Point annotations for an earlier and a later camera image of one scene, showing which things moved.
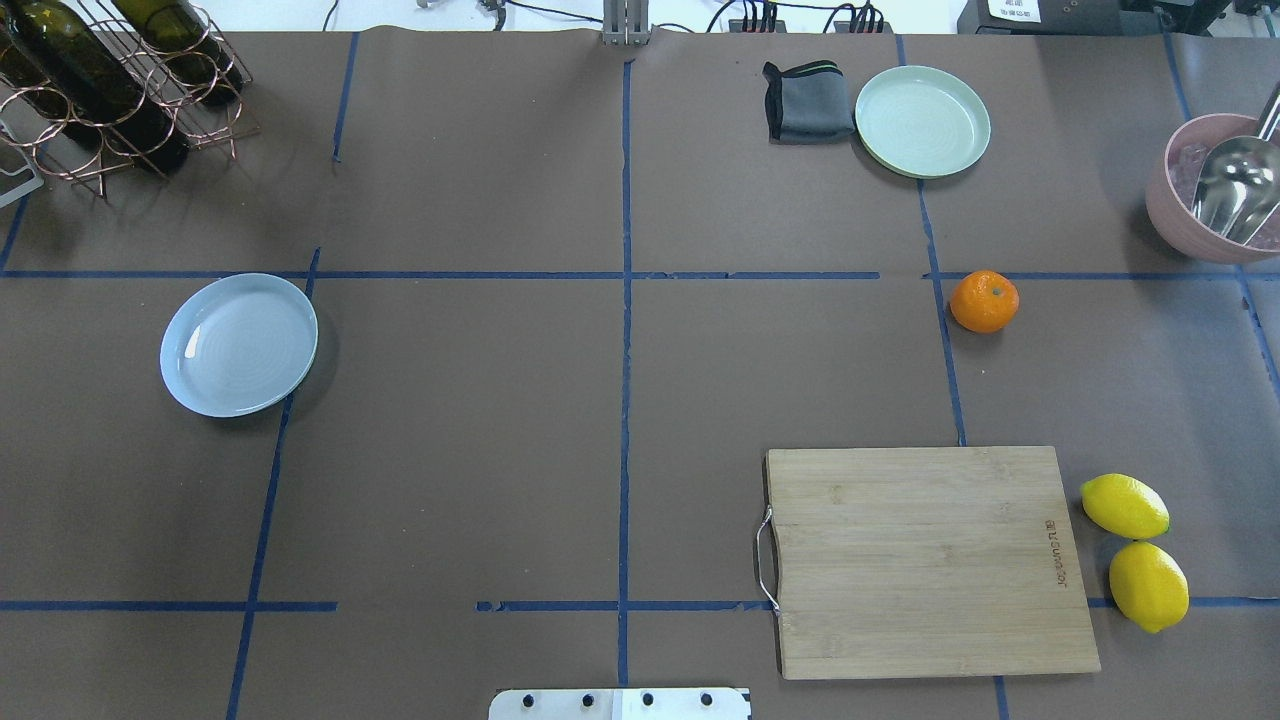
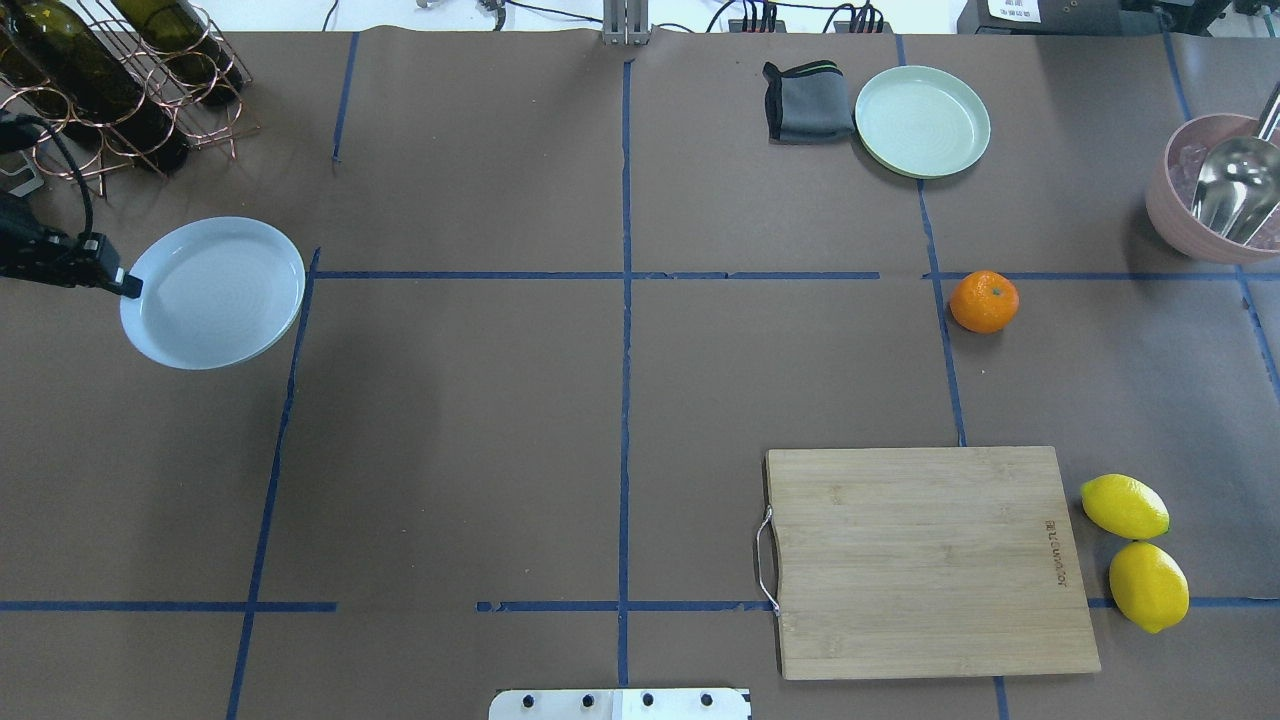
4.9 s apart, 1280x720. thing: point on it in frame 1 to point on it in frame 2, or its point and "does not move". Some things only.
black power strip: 779,26 does not move
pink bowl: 1170,184 does not move
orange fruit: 984,301 does not move
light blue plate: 237,343 to 214,293
